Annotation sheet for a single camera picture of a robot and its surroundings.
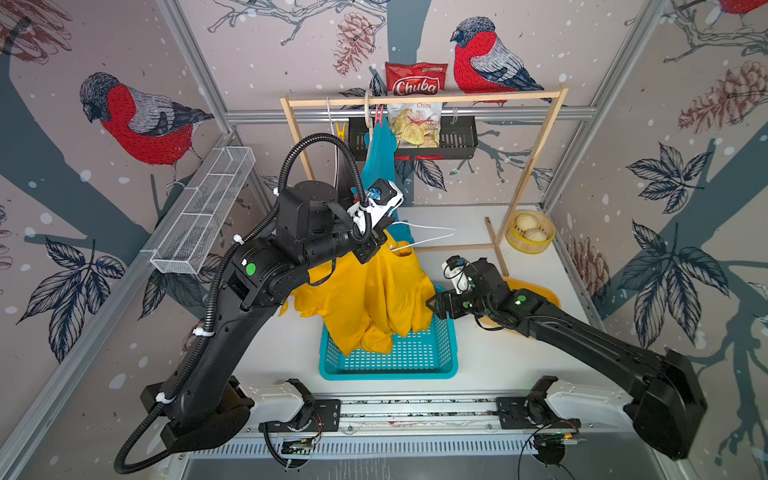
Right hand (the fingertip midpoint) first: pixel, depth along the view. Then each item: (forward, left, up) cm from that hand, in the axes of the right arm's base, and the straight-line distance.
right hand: (437, 297), depth 80 cm
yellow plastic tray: (+6, -36, -9) cm, 37 cm away
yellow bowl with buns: (+32, -36, -9) cm, 49 cm away
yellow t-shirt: (-7, +18, +8) cm, 21 cm away
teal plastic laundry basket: (-10, +3, -14) cm, 18 cm away
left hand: (0, +11, +34) cm, 36 cm away
